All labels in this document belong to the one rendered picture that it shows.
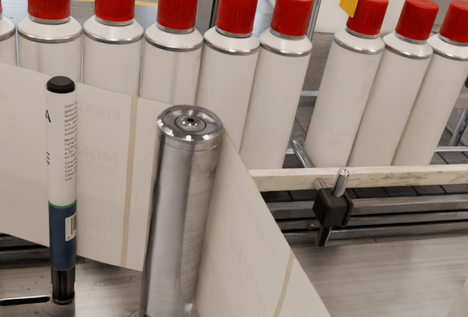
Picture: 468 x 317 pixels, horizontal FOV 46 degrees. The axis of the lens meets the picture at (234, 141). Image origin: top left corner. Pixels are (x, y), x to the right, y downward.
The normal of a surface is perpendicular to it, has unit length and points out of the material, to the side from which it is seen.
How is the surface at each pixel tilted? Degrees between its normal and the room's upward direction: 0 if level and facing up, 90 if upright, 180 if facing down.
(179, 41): 45
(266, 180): 90
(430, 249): 0
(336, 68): 90
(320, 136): 90
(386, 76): 90
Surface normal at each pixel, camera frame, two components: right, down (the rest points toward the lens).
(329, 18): 0.25, -0.28
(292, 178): 0.25, 0.55
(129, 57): 0.65, 0.49
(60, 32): 0.50, -0.22
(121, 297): 0.15, -0.83
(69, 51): 0.82, 0.41
